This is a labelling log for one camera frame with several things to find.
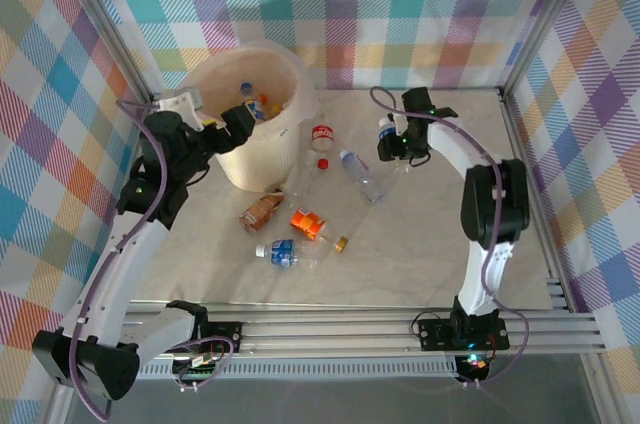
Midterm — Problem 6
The large bottle yellow-blue-orange label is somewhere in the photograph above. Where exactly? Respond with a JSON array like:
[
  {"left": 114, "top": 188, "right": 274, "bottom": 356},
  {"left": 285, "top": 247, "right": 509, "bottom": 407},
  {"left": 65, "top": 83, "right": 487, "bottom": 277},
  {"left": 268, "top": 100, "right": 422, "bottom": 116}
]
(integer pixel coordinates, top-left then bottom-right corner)
[{"left": 243, "top": 98, "right": 284, "bottom": 121}]

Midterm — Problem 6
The small bottle blue label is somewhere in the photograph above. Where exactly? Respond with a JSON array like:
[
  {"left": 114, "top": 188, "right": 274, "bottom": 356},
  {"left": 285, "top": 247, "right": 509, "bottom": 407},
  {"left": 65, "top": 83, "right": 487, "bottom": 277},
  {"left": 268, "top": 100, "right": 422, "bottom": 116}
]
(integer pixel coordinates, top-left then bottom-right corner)
[{"left": 377, "top": 115, "right": 414, "bottom": 174}]

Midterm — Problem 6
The clear bottle blue cap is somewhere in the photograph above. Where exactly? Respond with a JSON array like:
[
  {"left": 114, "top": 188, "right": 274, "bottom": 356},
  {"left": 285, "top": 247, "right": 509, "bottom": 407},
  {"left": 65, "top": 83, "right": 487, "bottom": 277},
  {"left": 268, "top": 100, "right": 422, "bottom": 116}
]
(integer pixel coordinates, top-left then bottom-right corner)
[{"left": 338, "top": 148, "right": 389, "bottom": 205}]

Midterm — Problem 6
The large clear bottle red cap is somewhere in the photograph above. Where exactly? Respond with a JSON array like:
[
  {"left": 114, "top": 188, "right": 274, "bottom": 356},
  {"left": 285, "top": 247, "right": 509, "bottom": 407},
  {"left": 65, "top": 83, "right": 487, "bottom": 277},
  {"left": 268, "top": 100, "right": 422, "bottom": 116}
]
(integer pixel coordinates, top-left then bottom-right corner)
[{"left": 283, "top": 149, "right": 331, "bottom": 200}]

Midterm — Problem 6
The clear bottle orange label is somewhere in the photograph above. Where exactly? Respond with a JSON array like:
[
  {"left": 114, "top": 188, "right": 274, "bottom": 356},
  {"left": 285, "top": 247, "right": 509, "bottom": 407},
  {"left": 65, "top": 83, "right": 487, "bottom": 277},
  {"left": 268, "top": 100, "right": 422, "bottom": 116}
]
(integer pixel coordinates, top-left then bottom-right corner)
[{"left": 289, "top": 206, "right": 350, "bottom": 253}]

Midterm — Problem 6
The clear bottle blue label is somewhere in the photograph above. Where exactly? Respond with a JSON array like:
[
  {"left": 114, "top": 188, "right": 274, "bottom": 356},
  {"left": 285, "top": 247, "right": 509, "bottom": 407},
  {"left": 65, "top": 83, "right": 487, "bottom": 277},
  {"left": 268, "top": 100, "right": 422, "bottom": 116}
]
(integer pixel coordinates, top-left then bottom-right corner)
[{"left": 254, "top": 238, "right": 332, "bottom": 270}]

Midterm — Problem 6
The beige plastic waste bin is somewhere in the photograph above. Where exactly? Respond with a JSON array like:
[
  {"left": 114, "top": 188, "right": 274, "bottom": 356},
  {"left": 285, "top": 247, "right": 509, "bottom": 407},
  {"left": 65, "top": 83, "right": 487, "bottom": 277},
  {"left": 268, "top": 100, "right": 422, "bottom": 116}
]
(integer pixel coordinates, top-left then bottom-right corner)
[{"left": 177, "top": 41, "right": 317, "bottom": 194}]

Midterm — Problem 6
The translucent plastic bin liner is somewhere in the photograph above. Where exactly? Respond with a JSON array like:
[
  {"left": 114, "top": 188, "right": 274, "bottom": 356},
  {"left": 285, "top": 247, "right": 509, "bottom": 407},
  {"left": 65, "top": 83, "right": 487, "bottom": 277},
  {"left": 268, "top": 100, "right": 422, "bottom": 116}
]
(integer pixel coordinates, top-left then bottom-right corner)
[{"left": 175, "top": 40, "right": 319, "bottom": 135}]

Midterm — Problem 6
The bottle with red label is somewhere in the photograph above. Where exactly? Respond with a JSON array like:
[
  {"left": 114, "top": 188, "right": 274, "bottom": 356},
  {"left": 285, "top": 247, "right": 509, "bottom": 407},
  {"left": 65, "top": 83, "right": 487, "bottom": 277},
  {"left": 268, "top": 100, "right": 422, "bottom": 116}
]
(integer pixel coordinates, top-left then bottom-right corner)
[{"left": 309, "top": 122, "right": 337, "bottom": 152}]

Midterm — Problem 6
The crushed bottle brown label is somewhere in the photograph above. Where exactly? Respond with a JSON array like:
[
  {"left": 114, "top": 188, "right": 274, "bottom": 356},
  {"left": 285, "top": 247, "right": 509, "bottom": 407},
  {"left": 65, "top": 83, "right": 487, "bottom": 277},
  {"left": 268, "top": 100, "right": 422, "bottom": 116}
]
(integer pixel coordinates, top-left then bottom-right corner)
[{"left": 238, "top": 187, "right": 289, "bottom": 234}]

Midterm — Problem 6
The colourful plaid cloth backdrop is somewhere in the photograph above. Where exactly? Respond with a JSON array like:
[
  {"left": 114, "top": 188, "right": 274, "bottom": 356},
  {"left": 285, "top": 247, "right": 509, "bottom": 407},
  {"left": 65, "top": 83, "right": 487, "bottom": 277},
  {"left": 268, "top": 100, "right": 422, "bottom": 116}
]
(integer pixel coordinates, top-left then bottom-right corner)
[
  {"left": 507, "top": 0, "right": 640, "bottom": 360},
  {"left": 74, "top": 0, "right": 584, "bottom": 91},
  {"left": 0, "top": 0, "right": 151, "bottom": 424}
]

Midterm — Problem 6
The aluminium extrusion base beam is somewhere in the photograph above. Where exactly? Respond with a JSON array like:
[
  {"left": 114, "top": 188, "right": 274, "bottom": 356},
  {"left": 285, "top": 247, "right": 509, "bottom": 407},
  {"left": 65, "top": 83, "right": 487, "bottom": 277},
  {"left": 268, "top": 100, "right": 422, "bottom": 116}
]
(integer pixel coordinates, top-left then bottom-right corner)
[{"left": 54, "top": 278, "right": 606, "bottom": 360}]

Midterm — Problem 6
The grey metal base panel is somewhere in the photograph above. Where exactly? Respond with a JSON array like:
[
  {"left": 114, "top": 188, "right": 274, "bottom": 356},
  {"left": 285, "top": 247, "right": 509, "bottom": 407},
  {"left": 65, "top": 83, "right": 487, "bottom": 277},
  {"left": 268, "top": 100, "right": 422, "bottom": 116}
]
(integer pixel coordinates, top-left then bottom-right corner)
[{"left": 44, "top": 376, "right": 621, "bottom": 424}]

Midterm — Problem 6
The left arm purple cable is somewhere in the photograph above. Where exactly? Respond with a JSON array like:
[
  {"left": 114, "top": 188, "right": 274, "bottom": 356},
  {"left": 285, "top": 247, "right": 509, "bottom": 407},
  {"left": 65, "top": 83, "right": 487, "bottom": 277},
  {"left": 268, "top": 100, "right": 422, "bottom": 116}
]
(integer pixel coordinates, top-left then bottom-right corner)
[{"left": 68, "top": 99, "right": 236, "bottom": 420}]

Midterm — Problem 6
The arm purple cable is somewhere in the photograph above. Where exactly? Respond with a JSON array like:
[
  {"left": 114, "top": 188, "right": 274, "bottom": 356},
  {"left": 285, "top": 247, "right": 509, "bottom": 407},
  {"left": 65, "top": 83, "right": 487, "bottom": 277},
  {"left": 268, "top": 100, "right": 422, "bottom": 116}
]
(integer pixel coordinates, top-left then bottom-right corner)
[
  {"left": 68, "top": 99, "right": 236, "bottom": 420},
  {"left": 368, "top": 86, "right": 531, "bottom": 388}
]

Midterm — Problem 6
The aluminium frame post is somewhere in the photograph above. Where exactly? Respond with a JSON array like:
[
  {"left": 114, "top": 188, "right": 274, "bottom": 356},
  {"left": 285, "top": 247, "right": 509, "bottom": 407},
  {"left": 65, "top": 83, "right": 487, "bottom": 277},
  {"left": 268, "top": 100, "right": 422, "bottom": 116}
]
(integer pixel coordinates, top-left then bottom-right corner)
[
  {"left": 47, "top": 0, "right": 164, "bottom": 113},
  {"left": 497, "top": 0, "right": 601, "bottom": 100}
]

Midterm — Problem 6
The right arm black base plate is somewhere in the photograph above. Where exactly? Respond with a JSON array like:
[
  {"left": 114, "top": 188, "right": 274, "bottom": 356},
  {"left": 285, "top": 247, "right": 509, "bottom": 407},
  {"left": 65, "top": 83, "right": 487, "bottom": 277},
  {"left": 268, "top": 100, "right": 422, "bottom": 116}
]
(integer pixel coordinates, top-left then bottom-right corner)
[{"left": 416, "top": 317, "right": 512, "bottom": 351}]

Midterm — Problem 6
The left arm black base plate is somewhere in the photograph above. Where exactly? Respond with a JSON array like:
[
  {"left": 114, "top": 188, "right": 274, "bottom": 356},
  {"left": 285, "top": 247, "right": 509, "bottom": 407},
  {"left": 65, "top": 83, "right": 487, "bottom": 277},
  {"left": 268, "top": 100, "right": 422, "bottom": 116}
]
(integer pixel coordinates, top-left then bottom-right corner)
[{"left": 151, "top": 321, "right": 245, "bottom": 354}]

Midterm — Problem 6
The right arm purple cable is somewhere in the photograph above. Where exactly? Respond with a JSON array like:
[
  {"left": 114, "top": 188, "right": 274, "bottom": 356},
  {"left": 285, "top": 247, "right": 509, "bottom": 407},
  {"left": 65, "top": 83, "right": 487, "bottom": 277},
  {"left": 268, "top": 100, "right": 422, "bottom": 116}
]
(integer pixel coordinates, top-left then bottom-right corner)
[{"left": 368, "top": 86, "right": 531, "bottom": 388}]

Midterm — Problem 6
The slotted grey cable duct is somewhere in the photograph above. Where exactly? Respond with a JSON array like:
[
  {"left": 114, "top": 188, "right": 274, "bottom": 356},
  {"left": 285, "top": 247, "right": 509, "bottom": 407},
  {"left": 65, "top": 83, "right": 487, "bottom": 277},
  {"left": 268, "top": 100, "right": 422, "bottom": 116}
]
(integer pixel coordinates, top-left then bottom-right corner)
[{"left": 134, "top": 361, "right": 464, "bottom": 381}]

